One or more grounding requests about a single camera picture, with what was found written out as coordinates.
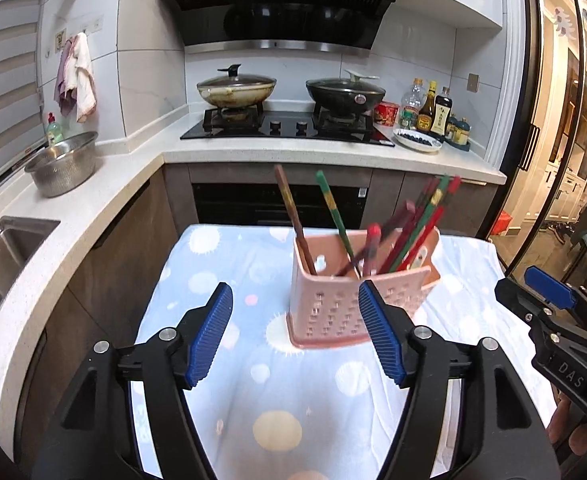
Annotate dark purple chopstick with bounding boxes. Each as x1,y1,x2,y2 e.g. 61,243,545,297
376,177,438,273
334,201,417,277

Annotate red container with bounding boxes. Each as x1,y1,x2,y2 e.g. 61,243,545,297
373,101,401,127

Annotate green dish soap bottle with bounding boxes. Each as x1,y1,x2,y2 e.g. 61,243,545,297
46,112,65,147

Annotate white kitchen counter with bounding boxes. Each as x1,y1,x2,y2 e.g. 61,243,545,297
0,105,507,461

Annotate black gas stove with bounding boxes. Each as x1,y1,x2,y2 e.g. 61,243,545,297
180,105,395,147

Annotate black range hood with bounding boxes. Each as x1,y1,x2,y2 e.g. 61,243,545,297
155,0,407,54

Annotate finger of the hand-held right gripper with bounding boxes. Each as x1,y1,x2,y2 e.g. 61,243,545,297
525,266,587,331
495,276,543,324

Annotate blue planet print blanket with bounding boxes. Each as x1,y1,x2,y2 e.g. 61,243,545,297
131,224,559,480

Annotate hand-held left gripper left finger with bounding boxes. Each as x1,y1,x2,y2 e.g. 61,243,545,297
31,281,234,480

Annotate dark soy sauce bottle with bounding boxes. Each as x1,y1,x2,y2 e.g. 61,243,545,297
430,86,453,137

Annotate steel colander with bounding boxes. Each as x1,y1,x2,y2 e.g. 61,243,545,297
24,131,99,199

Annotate white plate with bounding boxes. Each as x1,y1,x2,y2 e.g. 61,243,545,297
392,127,443,154

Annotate black wok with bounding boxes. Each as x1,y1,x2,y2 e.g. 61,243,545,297
305,69,387,117

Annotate glass sliding door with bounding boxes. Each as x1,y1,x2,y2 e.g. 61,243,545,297
493,0,587,283

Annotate hanging dish cloths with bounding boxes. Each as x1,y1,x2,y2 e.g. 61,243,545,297
54,32,98,124

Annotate red chopstick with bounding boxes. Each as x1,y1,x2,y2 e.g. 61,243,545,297
396,176,461,272
362,222,381,277

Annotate clear plastic bottle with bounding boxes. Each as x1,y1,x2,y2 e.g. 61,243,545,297
399,78,424,131

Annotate blue seasoning jars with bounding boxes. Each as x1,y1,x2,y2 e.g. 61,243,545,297
445,115,472,144

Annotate built-in black oven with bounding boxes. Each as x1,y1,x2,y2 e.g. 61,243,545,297
192,182,370,229

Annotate dark maroon chopstick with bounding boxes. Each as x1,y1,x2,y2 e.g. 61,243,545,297
274,164,319,276

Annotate beige frying pan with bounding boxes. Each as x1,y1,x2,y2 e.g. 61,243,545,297
196,63,278,110

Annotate green chopstick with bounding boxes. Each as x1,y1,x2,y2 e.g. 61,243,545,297
316,171,357,272
386,175,450,272

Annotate steel sink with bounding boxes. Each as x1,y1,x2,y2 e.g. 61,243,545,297
0,215,61,311

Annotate pink perforated utensil holder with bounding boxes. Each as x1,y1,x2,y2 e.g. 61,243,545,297
288,227,441,350

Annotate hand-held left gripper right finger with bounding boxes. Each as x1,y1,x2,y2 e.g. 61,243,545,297
357,279,561,480

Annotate person's right hand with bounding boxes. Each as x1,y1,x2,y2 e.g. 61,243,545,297
547,400,587,466

